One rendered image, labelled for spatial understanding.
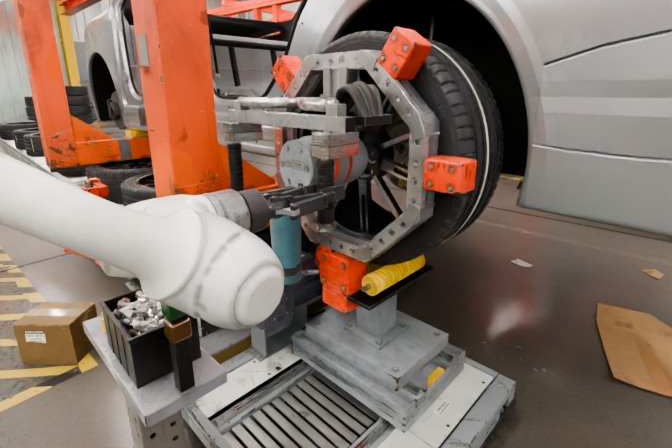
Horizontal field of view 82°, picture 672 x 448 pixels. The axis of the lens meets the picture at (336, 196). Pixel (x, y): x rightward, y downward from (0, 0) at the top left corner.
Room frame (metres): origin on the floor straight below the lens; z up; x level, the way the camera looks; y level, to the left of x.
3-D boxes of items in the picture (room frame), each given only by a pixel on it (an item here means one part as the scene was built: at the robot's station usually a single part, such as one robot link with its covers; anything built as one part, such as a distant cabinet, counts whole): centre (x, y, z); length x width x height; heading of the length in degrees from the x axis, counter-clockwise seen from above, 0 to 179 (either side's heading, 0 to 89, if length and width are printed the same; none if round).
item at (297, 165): (0.99, 0.03, 0.85); 0.21 x 0.14 x 0.14; 136
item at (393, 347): (1.17, -0.14, 0.32); 0.40 x 0.30 x 0.28; 46
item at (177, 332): (0.64, 0.30, 0.59); 0.04 x 0.04 x 0.04; 46
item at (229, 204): (0.59, 0.18, 0.83); 0.09 x 0.06 x 0.09; 46
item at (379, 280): (1.03, -0.18, 0.51); 0.29 x 0.06 x 0.06; 136
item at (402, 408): (1.17, -0.14, 0.13); 0.50 x 0.36 x 0.10; 46
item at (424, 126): (1.05, -0.02, 0.85); 0.54 x 0.07 x 0.54; 46
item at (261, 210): (0.65, 0.13, 0.83); 0.09 x 0.08 x 0.07; 136
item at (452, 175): (0.83, -0.25, 0.85); 0.09 x 0.08 x 0.07; 46
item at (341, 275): (1.07, -0.05, 0.48); 0.16 x 0.12 x 0.17; 136
